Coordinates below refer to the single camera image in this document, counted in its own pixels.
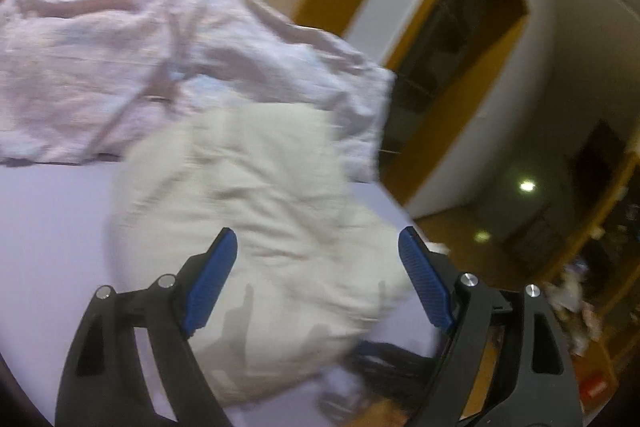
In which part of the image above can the wooden shelf unit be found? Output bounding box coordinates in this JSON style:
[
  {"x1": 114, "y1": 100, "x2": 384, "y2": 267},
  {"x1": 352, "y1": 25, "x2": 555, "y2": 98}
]
[{"x1": 530, "y1": 142, "x2": 640, "y2": 388}]

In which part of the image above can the dark glass door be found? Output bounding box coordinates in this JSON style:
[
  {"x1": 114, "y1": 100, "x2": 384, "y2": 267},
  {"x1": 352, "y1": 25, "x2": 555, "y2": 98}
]
[{"x1": 379, "y1": 0, "x2": 531, "y2": 158}]

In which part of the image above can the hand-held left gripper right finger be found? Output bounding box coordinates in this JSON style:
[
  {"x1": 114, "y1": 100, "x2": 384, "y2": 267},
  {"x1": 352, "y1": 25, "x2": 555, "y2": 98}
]
[{"x1": 398, "y1": 226, "x2": 585, "y2": 427}]

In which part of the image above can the white puffer jacket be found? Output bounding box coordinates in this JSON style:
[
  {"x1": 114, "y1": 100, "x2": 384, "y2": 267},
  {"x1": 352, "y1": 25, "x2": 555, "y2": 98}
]
[{"x1": 104, "y1": 101, "x2": 417, "y2": 409}]

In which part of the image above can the red box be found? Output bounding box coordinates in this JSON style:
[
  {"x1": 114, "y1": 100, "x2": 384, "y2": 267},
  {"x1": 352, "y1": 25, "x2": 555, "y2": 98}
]
[{"x1": 579, "y1": 372, "x2": 617, "y2": 404}]

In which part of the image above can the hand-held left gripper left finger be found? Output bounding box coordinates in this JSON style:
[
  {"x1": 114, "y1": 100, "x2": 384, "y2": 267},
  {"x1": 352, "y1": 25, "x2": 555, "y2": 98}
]
[{"x1": 54, "y1": 227, "x2": 239, "y2": 427}]

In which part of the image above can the pink floral duvet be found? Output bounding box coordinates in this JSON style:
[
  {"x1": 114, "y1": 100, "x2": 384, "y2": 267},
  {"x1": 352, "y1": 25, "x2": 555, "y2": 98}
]
[{"x1": 0, "y1": 0, "x2": 399, "y2": 184}]

